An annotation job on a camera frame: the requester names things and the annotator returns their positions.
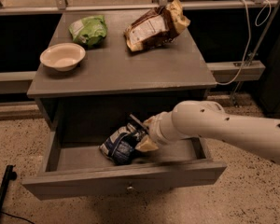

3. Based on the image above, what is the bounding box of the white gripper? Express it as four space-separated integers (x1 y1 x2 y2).
135 112 189 152

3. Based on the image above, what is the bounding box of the blue chip bag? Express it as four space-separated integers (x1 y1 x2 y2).
99 114 147 165

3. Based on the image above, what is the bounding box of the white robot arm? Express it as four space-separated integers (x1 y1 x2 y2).
143 101 280 165

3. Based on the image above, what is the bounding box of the grey open top drawer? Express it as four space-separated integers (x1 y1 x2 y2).
21 119 228 201

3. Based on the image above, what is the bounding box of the brown chip bag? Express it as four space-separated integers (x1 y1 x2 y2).
124 0 190 52

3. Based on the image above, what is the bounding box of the green chip bag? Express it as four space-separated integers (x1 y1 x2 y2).
68 15 107 48

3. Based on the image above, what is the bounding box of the grey wooden nightstand cabinet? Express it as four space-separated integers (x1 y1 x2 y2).
27 9 216 135

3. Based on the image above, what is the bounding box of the white shallow bowl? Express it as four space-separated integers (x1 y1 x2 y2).
40 43 86 72

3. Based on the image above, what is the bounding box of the black stand leg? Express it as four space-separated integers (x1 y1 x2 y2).
0 165 17 212

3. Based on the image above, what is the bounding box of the diagonal metal support rod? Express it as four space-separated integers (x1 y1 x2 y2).
229 0 280 107

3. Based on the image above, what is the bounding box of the grey metal frame rail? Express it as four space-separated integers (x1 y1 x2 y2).
0 61 265 94

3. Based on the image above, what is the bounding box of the white hanging cable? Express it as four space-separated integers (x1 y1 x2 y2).
216 0 273 86

